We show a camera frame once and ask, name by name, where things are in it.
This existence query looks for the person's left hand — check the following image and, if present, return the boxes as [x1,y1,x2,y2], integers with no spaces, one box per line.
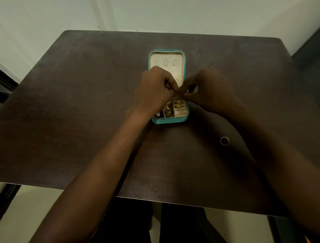
[127,66,179,120]

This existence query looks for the person's right hand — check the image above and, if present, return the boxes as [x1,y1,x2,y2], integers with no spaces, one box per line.
[178,67,242,115]

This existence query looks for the teal jewelry box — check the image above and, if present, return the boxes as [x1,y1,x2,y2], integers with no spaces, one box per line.
[148,49,190,125]

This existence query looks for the person's right forearm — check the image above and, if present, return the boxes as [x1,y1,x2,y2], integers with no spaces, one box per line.
[225,105,320,236]

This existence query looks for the person's left forearm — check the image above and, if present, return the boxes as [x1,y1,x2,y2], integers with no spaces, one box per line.
[29,112,150,243]

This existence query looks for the dark grey upholstered chair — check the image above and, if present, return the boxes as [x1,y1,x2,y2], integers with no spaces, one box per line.
[291,27,320,105]

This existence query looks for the black trousers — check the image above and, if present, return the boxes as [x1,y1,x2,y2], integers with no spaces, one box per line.
[90,198,228,243]

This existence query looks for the black floor door track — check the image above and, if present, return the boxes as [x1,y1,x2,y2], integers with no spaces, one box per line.
[0,184,22,220]

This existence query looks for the white wall conduit strip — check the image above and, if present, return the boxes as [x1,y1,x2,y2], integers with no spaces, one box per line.
[89,0,117,31]

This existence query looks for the black door frame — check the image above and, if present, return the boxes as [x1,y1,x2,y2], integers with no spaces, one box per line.
[0,69,19,103]

